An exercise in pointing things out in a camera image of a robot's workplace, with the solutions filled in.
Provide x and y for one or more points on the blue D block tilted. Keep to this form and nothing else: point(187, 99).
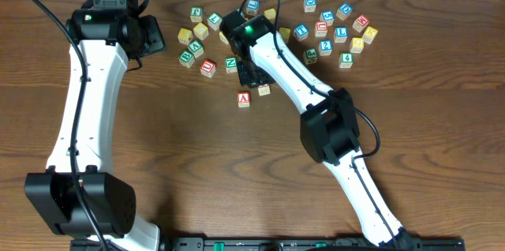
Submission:
point(344, 11)

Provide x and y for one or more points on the blue l block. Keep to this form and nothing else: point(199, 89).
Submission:
point(340, 34)
point(252, 7)

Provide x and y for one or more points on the blue T block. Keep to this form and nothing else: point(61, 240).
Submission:
point(301, 32)

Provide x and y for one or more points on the blue D block top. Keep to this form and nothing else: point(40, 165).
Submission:
point(310, 6)

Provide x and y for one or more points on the green 7 block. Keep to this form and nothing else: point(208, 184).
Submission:
point(214, 21)

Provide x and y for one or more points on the green P block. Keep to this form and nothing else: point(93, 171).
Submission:
point(196, 14)

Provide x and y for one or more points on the yellow O block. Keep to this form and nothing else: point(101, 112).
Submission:
point(285, 34)

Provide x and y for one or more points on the blue 2 block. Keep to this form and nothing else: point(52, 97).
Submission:
point(325, 47)

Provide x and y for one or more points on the yellow block upper middle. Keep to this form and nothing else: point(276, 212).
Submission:
point(270, 14)

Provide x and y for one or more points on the green J block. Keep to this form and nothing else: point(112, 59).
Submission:
point(310, 56)

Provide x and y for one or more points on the blue L block top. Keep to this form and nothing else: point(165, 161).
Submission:
point(252, 7)

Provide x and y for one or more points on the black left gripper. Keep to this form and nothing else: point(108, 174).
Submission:
point(156, 41)

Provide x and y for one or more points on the yellow K block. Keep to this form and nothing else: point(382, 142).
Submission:
point(369, 34)

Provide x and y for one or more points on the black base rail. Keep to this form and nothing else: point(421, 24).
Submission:
point(351, 244)

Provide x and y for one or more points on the blue L block right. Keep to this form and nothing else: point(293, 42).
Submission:
point(340, 34)

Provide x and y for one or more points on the green N block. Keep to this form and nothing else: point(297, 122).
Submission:
point(231, 65)

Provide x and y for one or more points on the green B block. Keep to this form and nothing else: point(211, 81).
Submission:
point(186, 58)

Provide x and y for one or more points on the red u block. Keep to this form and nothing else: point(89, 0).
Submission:
point(208, 68)
point(321, 29)

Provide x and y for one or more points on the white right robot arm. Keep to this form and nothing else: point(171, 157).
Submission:
point(329, 131)

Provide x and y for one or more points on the green 4 block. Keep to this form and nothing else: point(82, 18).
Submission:
point(346, 60)

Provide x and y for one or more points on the yellow G block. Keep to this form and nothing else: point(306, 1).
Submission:
point(357, 45)

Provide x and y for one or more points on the blue 5 block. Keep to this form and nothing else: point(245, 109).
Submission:
point(328, 17)

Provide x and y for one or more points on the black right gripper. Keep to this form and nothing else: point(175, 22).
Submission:
point(245, 79)

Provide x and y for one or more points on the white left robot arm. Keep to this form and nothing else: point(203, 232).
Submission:
point(78, 195)

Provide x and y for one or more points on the red U block right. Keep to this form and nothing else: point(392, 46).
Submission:
point(321, 29)

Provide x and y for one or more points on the red U block left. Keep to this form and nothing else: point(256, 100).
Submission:
point(208, 68)

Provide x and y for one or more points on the yellow block centre left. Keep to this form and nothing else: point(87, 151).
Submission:
point(223, 38)

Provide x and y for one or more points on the red M block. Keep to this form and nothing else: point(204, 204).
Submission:
point(360, 23)

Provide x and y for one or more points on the red A block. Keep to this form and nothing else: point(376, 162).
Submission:
point(244, 99)

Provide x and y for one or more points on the green V block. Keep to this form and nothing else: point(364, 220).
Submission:
point(196, 48)

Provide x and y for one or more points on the yellow block near X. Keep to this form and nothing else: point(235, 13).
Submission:
point(201, 31)

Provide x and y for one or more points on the red I block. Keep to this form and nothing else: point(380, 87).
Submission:
point(264, 90)

